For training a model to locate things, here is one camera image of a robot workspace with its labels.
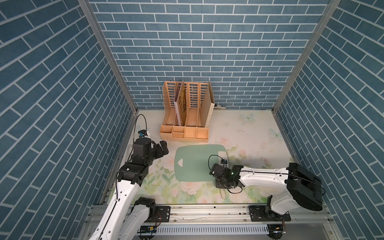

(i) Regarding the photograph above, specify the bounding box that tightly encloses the brown folder in organizer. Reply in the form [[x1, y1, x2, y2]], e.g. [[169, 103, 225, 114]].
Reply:
[[174, 82, 185, 126]]

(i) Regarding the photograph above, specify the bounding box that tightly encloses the green cutting board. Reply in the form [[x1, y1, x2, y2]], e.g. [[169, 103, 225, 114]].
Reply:
[[174, 145, 228, 182]]

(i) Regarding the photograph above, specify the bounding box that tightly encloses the white perforated cable tray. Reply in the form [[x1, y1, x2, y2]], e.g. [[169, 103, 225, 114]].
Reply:
[[137, 224, 269, 236]]

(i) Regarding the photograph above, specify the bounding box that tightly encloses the camera cable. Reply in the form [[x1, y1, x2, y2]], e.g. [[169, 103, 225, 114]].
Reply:
[[207, 154, 244, 195], [132, 113, 148, 142]]

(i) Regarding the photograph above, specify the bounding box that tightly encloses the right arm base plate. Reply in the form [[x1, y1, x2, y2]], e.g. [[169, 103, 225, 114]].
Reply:
[[249, 205, 291, 222]]

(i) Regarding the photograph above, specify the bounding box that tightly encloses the left camera cable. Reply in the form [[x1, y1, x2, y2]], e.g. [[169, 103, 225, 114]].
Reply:
[[132, 113, 148, 142]]

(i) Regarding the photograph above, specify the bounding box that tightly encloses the small device at back wall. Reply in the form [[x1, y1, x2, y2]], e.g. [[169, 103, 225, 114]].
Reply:
[[214, 104, 226, 110]]

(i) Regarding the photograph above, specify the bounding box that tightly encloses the right camera cable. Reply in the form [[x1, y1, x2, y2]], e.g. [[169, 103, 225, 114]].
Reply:
[[207, 154, 244, 195]]

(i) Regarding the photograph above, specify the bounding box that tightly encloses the peach desk file organizer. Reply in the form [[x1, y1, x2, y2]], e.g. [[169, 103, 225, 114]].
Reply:
[[159, 81, 215, 143]]

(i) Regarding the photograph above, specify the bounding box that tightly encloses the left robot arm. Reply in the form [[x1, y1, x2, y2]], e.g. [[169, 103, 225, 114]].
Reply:
[[90, 137, 169, 240]]

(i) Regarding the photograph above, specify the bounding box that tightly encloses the aluminium mounting rail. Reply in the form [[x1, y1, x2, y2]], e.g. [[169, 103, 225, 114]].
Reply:
[[78, 203, 343, 240]]

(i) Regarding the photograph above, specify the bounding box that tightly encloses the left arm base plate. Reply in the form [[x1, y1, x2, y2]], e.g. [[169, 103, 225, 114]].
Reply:
[[130, 205, 171, 224]]

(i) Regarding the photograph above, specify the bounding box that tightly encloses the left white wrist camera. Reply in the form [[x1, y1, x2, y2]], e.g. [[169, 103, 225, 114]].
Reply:
[[138, 129, 150, 138]]

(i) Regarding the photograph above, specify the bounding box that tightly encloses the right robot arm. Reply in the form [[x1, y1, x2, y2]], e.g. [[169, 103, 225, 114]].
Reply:
[[209, 163, 325, 221]]

